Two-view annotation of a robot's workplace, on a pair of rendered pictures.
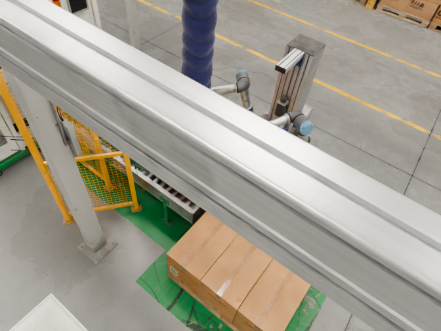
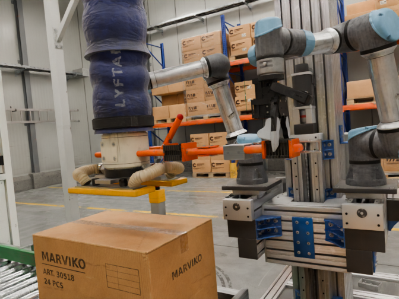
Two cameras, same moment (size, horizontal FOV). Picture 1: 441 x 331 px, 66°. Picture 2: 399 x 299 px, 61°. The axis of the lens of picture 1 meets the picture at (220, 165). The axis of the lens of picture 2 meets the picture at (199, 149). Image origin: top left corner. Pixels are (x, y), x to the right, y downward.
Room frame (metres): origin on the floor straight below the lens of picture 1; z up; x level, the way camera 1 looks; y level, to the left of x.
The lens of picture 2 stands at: (0.89, -0.02, 1.31)
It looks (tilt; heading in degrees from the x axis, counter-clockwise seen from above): 3 degrees down; 1
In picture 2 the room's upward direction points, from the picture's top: 5 degrees counter-clockwise
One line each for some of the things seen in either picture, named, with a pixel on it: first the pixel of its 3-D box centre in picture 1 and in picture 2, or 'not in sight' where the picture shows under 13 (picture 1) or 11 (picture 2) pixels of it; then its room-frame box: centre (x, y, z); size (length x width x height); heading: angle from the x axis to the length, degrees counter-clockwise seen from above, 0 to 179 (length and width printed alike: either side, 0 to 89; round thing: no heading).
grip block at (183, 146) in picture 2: not in sight; (180, 151); (2.03, 0.06, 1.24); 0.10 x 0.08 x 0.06; 148
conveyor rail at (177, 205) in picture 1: (113, 159); not in sight; (2.37, 1.21, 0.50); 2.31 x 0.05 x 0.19; 59
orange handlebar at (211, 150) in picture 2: not in sight; (187, 149); (2.16, 0.05, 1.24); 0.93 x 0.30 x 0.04; 58
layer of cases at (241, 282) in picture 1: (247, 261); not in sight; (1.44, -0.38, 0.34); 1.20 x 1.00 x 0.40; 59
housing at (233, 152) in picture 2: not in sight; (238, 151); (1.92, -0.12, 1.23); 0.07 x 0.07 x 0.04; 58
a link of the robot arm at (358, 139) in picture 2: not in sight; (365, 142); (2.28, -0.66, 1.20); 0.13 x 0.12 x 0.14; 31
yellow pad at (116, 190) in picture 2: not in sight; (109, 185); (2.08, 0.33, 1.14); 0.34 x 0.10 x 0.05; 58
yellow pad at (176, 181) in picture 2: not in sight; (145, 177); (2.25, 0.23, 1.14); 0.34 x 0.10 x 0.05; 58
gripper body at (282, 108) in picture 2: not in sight; (269, 98); (1.86, -0.21, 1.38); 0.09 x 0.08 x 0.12; 57
